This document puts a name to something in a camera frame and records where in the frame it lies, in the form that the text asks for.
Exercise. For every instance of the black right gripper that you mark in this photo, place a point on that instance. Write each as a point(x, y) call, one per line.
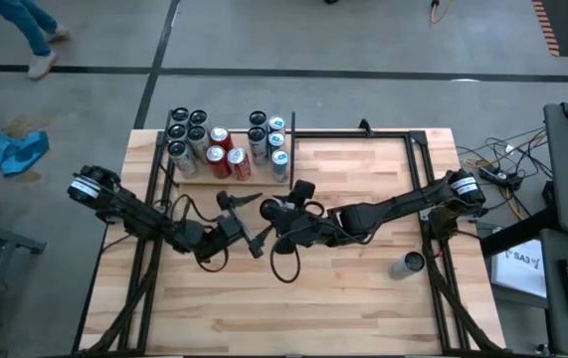
point(313, 226)

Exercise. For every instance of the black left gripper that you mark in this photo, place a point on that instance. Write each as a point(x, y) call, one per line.
point(224, 233)

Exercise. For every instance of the red Coca-Cola can white script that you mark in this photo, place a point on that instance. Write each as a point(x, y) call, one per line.
point(239, 164)

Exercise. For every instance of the red zero sugar cola can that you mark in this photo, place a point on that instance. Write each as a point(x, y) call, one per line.
point(217, 163)

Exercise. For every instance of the silver slim can green print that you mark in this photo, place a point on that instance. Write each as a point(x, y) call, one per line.
point(180, 115)

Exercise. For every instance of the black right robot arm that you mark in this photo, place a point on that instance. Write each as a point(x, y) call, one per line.
point(403, 201)

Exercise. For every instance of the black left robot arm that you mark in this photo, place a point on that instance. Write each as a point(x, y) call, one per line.
point(129, 211)

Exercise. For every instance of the raised wooden shelf board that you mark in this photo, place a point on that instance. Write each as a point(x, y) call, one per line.
point(263, 175)

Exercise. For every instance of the black clamp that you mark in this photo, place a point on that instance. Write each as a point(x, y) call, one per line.
point(366, 128)

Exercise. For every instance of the black power strip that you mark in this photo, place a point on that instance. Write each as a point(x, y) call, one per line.
point(500, 176)

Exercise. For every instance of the black desk leg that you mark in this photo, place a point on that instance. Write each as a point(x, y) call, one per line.
point(512, 231)

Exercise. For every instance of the blue floor cloth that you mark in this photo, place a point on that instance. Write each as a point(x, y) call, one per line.
point(20, 154)

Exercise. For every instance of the white paper sheet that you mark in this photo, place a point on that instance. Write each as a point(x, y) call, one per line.
point(522, 271)

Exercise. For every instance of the grey metal side table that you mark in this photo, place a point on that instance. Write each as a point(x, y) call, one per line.
point(5, 235)

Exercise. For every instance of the person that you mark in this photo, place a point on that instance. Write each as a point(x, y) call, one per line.
point(27, 25)

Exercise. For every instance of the grey metal bracket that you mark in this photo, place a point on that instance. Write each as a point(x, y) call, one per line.
point(424, 215)

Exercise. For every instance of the black aluminium table frame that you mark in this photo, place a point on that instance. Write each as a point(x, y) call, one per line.
point(419, 137)

